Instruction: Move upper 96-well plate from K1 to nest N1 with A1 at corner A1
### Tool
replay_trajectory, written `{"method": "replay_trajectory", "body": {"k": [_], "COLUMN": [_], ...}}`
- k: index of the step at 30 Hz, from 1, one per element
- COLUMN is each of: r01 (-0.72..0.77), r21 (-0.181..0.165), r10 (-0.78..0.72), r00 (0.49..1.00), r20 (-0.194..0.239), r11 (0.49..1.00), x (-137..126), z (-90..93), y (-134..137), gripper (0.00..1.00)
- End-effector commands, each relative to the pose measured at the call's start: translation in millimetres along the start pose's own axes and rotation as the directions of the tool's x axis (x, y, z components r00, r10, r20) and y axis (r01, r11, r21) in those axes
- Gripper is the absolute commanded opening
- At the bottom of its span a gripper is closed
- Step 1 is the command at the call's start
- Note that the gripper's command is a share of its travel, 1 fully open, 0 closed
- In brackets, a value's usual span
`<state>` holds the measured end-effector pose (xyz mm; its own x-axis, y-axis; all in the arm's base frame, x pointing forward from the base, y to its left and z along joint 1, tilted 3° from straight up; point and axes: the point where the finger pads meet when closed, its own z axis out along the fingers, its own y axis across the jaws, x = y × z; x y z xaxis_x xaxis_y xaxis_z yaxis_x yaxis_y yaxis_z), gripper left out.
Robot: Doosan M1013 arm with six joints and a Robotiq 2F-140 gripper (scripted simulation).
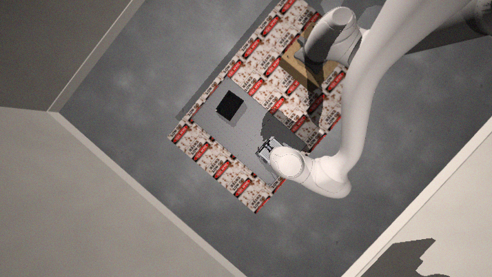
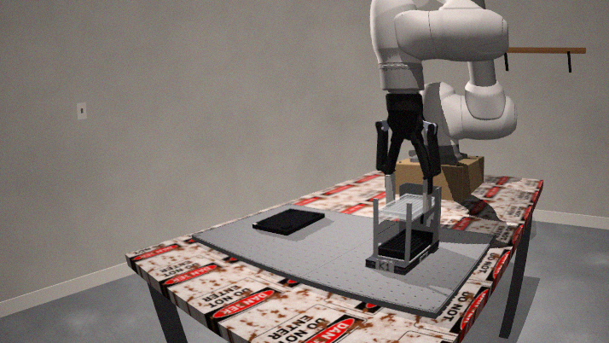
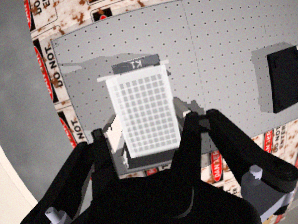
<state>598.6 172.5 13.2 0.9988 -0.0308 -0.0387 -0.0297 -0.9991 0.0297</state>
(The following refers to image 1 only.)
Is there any grey rack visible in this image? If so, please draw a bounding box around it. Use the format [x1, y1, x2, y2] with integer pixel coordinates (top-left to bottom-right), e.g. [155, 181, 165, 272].
[256, 136, 285, 164]

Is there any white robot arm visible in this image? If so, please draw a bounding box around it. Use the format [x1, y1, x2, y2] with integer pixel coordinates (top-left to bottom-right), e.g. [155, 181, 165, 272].
[269, 0, 492, 198]

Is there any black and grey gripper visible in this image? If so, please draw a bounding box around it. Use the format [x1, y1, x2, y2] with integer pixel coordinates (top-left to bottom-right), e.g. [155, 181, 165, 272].
[263, 142, 274, 152]

